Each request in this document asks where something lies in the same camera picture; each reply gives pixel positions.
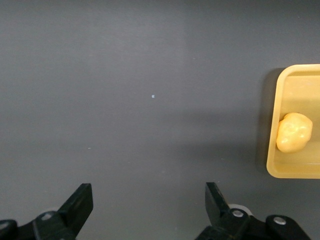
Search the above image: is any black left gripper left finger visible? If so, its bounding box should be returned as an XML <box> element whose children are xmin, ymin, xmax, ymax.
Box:
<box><xmin>0</xmin><ymin>183</ymin><xmax>94</xmax><ymax>240</ymax></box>

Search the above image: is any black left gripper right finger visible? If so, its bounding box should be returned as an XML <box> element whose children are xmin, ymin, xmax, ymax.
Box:
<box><xmin>193</xmin><ymin>181</ymin><xmax>314</xmax><ymax>240</ymax></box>

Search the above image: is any yellow potato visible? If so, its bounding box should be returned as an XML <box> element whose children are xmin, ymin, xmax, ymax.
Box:
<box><xmin>275</xmin><ymin>112</ymin><xmax>314</xmax><ymax>154</ymax></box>

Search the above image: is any yellow plastic tray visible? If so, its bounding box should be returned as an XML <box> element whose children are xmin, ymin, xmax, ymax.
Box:
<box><xmin>266</xmin><ymin>63</ymin><xmax>320</xmax><ymax>180</ymax></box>

